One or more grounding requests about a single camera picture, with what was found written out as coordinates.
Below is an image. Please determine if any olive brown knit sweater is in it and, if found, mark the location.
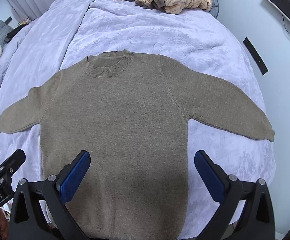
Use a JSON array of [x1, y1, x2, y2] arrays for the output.
[[0, 50, 275, 239]]

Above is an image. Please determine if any lavender plush bed blanket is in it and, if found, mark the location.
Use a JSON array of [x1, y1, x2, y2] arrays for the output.
[[0, 0, 275, 239]]

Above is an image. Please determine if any black strap on sofa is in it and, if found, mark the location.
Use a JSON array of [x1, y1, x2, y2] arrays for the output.
[[3, 16, 29, 43]]

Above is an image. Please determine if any black bar on wall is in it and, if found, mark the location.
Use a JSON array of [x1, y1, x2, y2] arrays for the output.
[[243, 37, 268, 75]]

